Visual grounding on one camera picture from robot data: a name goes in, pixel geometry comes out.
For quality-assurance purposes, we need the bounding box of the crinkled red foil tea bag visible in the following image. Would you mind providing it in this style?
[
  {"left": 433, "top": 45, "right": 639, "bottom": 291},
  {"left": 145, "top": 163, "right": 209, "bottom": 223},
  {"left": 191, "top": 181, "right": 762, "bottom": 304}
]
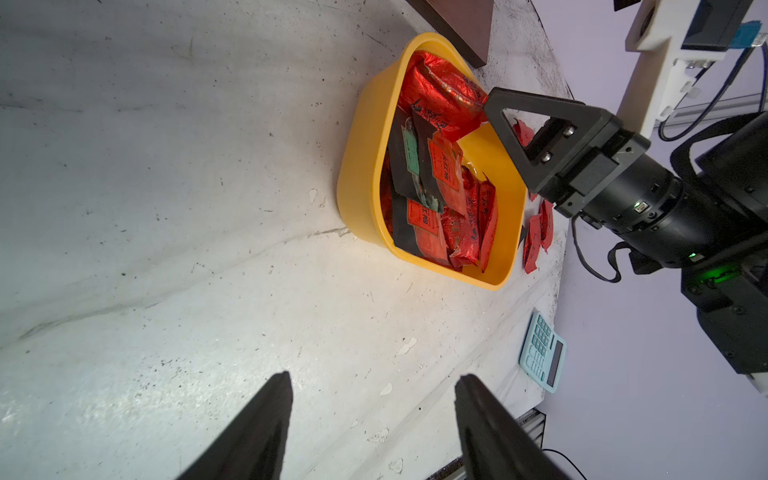
[{"left": 513, "top": 119, "right": 535, "bottom": 148}]

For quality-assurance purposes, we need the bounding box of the black red label tea bag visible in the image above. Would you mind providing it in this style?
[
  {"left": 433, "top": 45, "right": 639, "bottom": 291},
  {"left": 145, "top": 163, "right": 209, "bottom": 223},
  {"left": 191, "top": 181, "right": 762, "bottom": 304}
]
[{"left": 411, "top": 107, "right": 467, "bottom": 217}]

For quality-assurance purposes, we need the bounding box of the large red tea bag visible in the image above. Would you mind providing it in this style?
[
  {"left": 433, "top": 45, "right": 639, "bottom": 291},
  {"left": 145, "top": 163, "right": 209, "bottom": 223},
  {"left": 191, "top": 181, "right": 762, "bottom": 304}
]
[{"left": 539, "top": 199, "right": 554, "bottom": 252}]

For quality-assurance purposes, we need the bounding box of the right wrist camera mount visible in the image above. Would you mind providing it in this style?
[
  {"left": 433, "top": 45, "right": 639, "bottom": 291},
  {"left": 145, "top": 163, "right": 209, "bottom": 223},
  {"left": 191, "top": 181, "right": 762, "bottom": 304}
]
[{"left": 613, "top": 0, "right": 768, "bottom": 139}]

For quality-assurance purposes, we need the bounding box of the black green label tea bag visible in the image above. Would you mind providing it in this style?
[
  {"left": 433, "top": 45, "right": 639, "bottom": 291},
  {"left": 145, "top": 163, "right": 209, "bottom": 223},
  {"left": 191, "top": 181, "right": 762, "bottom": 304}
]
[{"left": 387, "top": 107, "right": 443, "bottom": 213}]

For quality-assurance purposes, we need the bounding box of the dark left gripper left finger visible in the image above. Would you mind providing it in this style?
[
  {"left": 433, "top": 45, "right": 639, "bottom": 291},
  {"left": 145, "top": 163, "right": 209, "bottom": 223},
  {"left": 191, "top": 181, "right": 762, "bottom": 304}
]
[{"left": 179, "top": 371, "right": 293, "bottom": 480}]

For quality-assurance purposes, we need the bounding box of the yellow plastic storage box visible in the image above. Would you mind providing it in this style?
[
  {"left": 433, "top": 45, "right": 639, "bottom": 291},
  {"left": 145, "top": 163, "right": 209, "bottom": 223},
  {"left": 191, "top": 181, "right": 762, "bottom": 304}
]
[{"left": 336, "top": 32, "right": 528, "bottom": 291}]

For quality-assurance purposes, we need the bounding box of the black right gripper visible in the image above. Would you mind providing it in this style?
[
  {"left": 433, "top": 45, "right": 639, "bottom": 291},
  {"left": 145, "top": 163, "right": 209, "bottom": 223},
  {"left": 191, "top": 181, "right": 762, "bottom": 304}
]
[{"left": 484, "top": 87, "right": 744, "bottom": 267}]

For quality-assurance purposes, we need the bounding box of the brown wooden tiered stand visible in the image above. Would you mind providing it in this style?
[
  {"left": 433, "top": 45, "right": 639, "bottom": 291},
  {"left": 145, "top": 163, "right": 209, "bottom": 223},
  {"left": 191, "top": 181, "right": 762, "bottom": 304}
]
[{"left": 407, "top": 0, "right": 494, "bottom": 68}]

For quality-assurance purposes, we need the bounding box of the red tea bags pile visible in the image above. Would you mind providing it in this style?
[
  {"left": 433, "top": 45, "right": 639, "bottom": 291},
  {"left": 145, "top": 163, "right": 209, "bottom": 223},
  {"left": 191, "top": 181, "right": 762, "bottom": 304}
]
[{"left": 380, "top": 51, "right": 497, "bottom": 271}]

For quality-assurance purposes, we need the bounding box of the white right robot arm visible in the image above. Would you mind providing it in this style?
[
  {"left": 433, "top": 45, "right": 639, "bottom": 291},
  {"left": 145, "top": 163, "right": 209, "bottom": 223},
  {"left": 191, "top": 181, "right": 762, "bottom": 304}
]
[{"left": 484, "top": 88, "right": 767, "bottom": 392}]

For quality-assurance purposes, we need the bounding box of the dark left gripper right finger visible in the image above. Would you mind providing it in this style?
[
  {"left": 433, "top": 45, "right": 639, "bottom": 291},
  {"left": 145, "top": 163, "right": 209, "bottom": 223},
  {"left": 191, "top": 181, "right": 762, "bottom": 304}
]
[{"left": 455, "top": 374, "right": 568, "bottom": 480}]

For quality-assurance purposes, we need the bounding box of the light blue calculator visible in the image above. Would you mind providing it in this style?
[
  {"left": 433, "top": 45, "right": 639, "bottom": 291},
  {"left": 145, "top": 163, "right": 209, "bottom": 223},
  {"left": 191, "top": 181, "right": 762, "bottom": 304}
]
[{"left": 519, "top": 309, "right": 567, "bottom": 393}]

